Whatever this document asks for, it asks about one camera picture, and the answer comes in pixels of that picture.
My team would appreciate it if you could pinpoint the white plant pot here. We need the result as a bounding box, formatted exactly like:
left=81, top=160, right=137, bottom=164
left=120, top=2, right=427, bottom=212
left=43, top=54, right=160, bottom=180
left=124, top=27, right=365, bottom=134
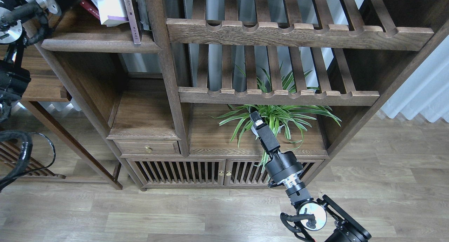
left=251, top=123, right=280, bottom=139

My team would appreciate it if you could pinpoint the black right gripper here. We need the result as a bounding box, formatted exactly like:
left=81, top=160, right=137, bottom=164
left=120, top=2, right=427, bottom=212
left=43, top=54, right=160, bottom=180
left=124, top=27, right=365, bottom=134
left=250, top=111, right=303, bottom=184

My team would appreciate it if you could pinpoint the dark wooden bookshelf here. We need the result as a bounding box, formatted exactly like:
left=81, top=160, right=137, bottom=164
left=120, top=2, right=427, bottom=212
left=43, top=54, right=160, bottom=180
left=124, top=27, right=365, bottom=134
left=35, top=0, right=448, bottom=189

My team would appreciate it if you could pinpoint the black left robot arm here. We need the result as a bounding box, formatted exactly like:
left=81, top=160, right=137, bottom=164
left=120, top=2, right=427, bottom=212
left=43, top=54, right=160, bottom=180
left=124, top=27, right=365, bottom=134
left=0, top=0, right=82, bottom=122

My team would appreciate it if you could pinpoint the white curtain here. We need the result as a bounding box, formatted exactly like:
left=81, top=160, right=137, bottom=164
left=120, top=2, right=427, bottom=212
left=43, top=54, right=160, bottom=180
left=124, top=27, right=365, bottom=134
left=381, top=37, right=449, bottom=123

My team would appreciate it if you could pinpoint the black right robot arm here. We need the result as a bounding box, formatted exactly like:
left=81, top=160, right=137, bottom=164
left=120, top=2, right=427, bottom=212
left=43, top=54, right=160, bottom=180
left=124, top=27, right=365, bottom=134
left=250, top=109, right=371, bottom=242

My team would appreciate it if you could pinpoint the green spider plant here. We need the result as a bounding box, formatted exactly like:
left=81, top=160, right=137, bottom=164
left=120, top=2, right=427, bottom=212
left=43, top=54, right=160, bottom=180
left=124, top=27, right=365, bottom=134
left=208, top=68, right=342, bottom=172

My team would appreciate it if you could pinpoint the thin upright book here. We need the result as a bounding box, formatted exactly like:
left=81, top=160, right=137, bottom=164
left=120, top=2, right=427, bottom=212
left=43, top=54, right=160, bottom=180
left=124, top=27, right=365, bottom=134
left=124, top=0, right=143, bottom=45

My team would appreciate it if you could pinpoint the white lavender paperback book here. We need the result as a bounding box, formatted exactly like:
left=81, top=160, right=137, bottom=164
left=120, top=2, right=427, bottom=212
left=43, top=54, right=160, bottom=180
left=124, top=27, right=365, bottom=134
left=97, top=0, right=129, bottom=27

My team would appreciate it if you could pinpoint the dark wooden slatted bench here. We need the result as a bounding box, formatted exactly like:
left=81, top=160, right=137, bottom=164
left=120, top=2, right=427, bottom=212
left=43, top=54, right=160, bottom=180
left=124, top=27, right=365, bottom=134
left=0, top=130, right=56, bottom=183

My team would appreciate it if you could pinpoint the red paperback book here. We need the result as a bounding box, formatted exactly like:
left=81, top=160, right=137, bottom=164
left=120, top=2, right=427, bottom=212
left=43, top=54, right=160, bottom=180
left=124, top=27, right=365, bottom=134
left=80, top=0, right=100, bottom=20

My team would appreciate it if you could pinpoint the brass drawer knob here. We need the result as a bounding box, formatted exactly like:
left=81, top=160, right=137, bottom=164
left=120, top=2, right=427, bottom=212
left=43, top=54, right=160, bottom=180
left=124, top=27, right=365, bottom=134
left=145, top=146, right=153, bottom=154

